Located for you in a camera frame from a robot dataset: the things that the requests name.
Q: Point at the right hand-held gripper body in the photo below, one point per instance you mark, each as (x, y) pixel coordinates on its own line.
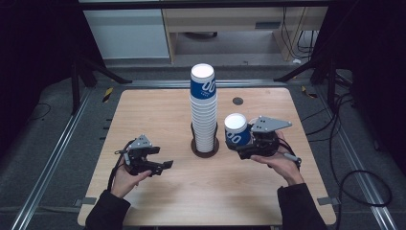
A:
(266, 124)

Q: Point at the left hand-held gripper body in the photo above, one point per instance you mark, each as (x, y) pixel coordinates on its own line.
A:
(139, 143)

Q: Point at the blue white paper cup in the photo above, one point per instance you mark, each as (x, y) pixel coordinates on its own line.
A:
(236, 127)

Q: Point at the black cup holder stand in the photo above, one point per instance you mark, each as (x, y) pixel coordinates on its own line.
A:
(204, 154)

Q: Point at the stack of paper cups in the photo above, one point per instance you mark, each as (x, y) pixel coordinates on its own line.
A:
(203, 118)

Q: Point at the person's left hand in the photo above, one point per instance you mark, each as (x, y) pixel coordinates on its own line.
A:
(124, 183)

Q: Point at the person's right hand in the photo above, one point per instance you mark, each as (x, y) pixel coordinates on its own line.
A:
(285, 171)

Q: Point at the round table grommet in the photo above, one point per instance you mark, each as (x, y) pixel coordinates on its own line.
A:
(237, 101)

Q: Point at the yellow black tape strip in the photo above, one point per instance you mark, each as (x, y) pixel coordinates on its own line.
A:
(309, 93)
(107, 94)

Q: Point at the black metal stand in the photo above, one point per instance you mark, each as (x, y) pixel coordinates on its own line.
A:
(75, 92)
(330, 86)

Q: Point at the grey tape piece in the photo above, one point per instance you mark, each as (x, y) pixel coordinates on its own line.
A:
(85, 201)
(328, 201)

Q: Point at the white cabinet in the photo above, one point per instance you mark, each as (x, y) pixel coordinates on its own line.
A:
(127, 35)

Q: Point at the dark round chair base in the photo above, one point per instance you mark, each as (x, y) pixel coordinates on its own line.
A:
(201, 35)

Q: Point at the light wooden desk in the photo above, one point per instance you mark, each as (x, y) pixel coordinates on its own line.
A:
(223, 16)

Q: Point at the metal floor rail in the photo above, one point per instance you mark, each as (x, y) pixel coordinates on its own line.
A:
(153, 83)
(357, 166)
(51, 163)

